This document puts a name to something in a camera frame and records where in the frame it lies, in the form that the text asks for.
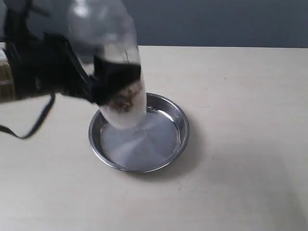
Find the clear plastic shaker bottle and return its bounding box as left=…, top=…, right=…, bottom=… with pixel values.
left=67, top=0, right=146, bottom=129

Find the round stainless steel tray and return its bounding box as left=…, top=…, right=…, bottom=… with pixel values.
left=89, top=93, right=190, bottom=173

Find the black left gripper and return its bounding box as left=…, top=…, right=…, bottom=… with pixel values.
left=43, top=33, right=141, bottom=106

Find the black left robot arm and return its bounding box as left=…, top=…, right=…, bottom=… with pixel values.
left=0, top=0, right=141, bottom=106

